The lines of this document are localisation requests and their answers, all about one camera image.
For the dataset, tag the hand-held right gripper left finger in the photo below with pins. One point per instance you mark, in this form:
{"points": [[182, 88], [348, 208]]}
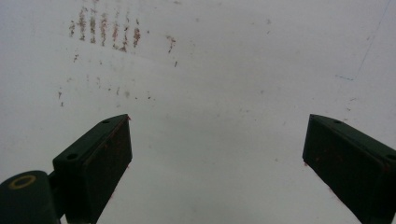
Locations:
{"points": [[93, 168]]}

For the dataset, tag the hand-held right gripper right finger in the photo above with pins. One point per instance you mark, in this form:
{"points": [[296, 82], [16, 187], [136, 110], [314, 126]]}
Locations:
{"points": [[351, 165]]}

